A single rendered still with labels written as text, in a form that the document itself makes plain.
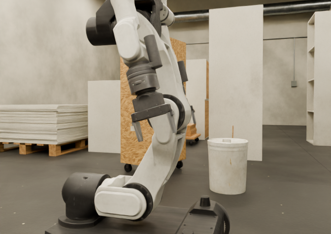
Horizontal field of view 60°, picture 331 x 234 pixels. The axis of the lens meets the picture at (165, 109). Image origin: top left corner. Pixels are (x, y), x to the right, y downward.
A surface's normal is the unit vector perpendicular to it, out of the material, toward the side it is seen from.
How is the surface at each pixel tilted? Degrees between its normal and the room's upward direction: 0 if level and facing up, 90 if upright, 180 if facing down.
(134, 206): 90
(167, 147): 115
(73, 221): 0
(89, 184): 52
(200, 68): 90
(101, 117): 90
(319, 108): 90
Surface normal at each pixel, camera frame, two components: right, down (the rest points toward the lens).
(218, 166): -0.68, 0.06
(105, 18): -0.29, 0.02
